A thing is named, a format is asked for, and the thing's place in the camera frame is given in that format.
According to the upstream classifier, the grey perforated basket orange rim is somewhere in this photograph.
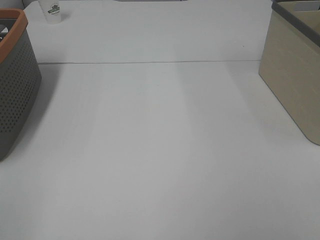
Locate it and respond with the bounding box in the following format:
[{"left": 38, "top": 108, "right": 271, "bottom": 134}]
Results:
[{"left": 0, "top": 8, "right": 42, "bottom": 160}]

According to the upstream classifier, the beige basket grey rim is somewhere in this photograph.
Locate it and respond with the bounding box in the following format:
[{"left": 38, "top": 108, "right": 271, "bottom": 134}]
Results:
[{"left": 258, "top": 0, "right": 320, "bottom": 145}]

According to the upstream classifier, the white paper cup green logo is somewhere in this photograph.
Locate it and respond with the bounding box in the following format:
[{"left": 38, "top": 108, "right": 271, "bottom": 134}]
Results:
[{"left": 38, "top": 0, "right": 62, "bottom": 24}]

